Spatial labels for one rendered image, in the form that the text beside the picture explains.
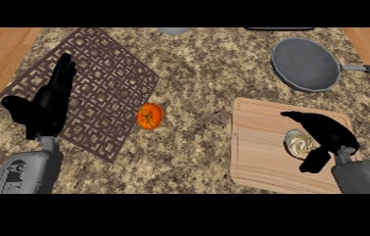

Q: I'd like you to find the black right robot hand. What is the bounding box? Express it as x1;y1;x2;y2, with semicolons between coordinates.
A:
279;111;361;173

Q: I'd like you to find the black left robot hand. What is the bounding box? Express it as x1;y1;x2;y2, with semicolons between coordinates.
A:
0;52;78;141

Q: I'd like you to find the white frosted cupcake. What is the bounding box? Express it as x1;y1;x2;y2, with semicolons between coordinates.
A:
282;127;322;160

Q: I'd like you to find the pale wooden cutting board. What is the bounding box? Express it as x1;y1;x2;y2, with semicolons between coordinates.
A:
230;97;366;195

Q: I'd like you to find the grey frying pan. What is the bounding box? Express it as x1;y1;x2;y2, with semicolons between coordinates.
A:
270;37;370;93

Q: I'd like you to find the brown patterned placemat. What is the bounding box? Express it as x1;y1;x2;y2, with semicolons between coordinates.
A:
0;27;162;164

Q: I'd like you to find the orange tomato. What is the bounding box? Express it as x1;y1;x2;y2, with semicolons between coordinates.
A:
136;102;167;131

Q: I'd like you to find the grey rounded object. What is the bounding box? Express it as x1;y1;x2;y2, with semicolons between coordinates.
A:
157;26;193;36

